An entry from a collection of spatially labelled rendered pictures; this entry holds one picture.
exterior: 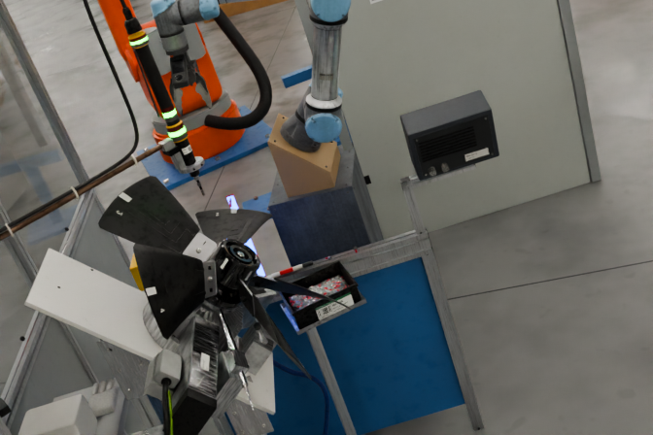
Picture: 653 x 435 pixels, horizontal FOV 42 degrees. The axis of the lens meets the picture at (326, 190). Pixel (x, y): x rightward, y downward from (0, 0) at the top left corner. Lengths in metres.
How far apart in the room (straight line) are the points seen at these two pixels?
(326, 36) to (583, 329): 1.68
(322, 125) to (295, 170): 0.24
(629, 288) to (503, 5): 1.39
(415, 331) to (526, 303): 0.93
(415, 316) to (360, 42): 1.54
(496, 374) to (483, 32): 1.59
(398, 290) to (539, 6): 1.78
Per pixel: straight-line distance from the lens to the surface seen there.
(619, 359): 3.42
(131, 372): 2.31
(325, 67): 2.62
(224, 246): 2.18
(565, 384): 3.35
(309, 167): 2.84
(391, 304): 2.87
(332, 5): 2.52
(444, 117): 2.55
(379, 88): 4.05
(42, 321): 2.86
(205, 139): 6.11
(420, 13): 3.98
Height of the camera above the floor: 2.25
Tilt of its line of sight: 26 degrees down
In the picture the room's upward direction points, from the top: 19 degrees counter-clockwise
